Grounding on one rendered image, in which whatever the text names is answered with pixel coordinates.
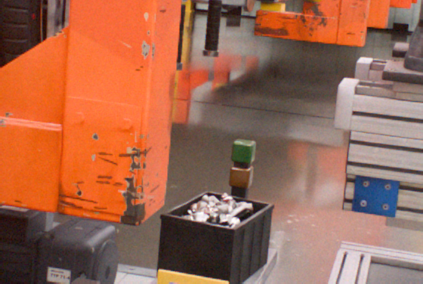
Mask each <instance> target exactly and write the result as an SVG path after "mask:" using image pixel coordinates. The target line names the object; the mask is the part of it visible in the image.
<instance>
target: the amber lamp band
mask: <svg viewBox="0 0 423 284"><path fill-rule="evenodd" d="M252 173H253V166H250V167H249V168H240V167H235V166H231V167H230V177H229V186H230V187H238V188H243V189H248V188H249V187H250V186H251V185H252Z"/></svg>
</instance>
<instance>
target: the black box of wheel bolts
mask: <svg viewBox="0 0 423 284"><path fill-rule="evenodd" d="M273 209H274V204H273V203H269V202H262V201H258V200H253V199H243V198H239V197H235V196H228V195H227V194H226V193H225V194H220V193H213V192H209V191H205V192H204V193H201V194H199V195H198V196H195V197H193V198H192V199H188V200H187V201H185V202H182V203H181V204H179V205H176V206H175V207H173V208H170V209H169V210H167V211H164V212H163V213H161V214H160V219H161V225H160V234H159V251H158V261H157V270H156V278H157V274H158V270H169V271H173V272H178V273H186V274H190V275H194V276H202V277H207V278H212V279H219V280H224V281H228V282H229V283H228V284H242V283H244V282H245V281H246V280H247V279H248V278H249V277H250V276H252V275H253V274H254V273H256V272H257V271H258V270H260V269H261V268H262V267H263V266H264V265H265V264H266V263H267V254H268V247H269V240H270V226H271V219H272V211H273Z"/></svg>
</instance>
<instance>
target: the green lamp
mask: <svg viewBox="0 0 423 284"><path fill-rule="evenodd" d="M254 158H255V141H253V140H244V139H237V140H235V141H234V142H233V146H232V155H231V161H232V162H239V163H245V164H251V163H252V161H253V160H254Z"/></svg>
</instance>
